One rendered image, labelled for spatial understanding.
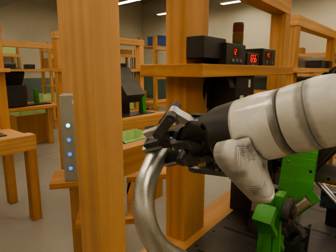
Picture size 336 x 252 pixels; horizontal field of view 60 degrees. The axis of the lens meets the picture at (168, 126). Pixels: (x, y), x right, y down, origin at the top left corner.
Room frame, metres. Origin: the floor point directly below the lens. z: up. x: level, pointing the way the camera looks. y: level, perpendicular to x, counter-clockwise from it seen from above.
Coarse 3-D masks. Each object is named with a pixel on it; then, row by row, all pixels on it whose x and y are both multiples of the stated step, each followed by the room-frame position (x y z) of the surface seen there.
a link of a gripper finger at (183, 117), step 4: (172, 108) 0.35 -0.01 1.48; (176, 108) 0.35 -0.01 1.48; (176, 112) 0.35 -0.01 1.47; (180, 112) 0.35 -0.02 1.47; (184, 112) 0.35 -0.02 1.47; (180, 116) 0.35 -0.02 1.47; (184, 116) 0.35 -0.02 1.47; (188, 116) 0.35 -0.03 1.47; (192, 116) 0.35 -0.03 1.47; (176, 120) 0.35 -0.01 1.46; (180, 120) 0.35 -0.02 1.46; (184, 120) 0.35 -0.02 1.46; (188, 120) 0.35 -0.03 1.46; (196, 120) 0.35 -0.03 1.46; (172, 124) 0.35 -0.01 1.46; (176, 124) 0.36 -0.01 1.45
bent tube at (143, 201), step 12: (144, 132) 0.44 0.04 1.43; (156, 156) 0.40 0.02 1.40; (144, 168) 0.38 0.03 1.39; (156, 168) 0.39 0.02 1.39; (144, 180) 0.37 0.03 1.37; (156, 180) 0.38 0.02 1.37; (144, 192) 0.36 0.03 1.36; (132, 204) 0.36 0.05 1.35; (144, 204) 0.35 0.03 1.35; (144, 216) 0.35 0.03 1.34; (144, 228) 0.34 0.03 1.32; (156, 228) 0.35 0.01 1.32; (144, 240) 0.34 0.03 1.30; (156, 240) 0.34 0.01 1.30; (168, 240) 0.36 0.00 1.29
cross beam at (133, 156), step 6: (126, 144) 0.95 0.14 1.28; (132, 144) 0.95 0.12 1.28; (138, 144) 0.95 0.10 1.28; (126, 150) 0.90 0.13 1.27; (132, 150) 0.92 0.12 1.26; (138, 150) 0.94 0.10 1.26; (126, 156) 0.90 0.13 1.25; (132, 156) 0.92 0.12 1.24; (138, 156) 0.94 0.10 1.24; (144, 156) 0.96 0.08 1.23; (126, 162) 0.90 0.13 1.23; (132, 162) 0.92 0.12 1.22; (138, 162) 0.94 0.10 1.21; (126, 168) 0.90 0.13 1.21; (132, 168) 0.92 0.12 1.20; (138, 168) 0.94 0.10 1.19; (126, 174) 0.90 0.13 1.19
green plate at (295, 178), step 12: (288, 156) 1.03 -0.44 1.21; (300, 156) 1.00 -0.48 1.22; (312, 156) 0.98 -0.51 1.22; (288, 168) 1.01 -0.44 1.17; (300, 168) 0.99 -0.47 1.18; (312, 168) 0.97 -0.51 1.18; (288, 180) 1.00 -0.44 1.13; (300, 180) 0.98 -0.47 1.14; (312, 180) 0.96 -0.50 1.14; (288, 192) 0.99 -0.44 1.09; (300, 192) 0.97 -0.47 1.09
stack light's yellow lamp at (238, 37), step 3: (234, 33) 1.39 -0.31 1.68; (237, 33) 1.38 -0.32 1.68; (240, 33) 1.38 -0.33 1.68; (234, 36) 1.39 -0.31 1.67; (237, 36) 1.38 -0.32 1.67; (240, 36) 1.38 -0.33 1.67; (234, 39) 1.39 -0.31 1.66; (237, 39) 1.38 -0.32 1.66; (240, 39) 1.38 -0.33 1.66; (234, 42) 1.39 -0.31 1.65
